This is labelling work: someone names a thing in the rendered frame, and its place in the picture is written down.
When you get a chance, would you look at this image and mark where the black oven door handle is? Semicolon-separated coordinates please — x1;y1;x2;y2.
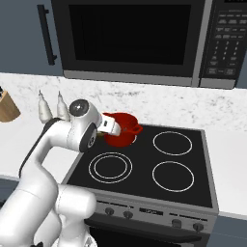
84;218;203;244

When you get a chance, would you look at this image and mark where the white shaker bottle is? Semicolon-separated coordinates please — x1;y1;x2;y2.
38;90;53;124
56;91;71;123

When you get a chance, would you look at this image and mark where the grey cupboard door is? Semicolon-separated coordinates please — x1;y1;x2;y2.
0;0;64;77

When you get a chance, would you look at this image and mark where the black glass hob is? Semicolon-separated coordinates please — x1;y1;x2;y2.
67;123;214;208

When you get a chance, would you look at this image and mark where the grey base cupboard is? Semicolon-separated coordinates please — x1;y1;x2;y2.
0;178;21;206
207;214;247;247

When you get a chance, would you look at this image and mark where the wooden knife block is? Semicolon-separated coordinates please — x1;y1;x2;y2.
0;86;21;124

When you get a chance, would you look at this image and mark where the steel oven control panel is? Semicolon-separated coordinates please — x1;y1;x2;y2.
84;192;219;235

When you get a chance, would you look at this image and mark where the black cupboard door handle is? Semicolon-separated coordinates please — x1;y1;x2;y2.
37;4;58;67

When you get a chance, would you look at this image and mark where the black oven door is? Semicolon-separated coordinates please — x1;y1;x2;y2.
86;225;212;247

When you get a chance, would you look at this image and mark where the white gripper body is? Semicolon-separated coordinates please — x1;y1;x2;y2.
104;117;123;137

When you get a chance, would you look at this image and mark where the red pot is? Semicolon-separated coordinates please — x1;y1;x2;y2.
101;112;144;149

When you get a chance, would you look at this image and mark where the black and steel microwave oven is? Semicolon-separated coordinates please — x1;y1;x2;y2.
50;0;247;90

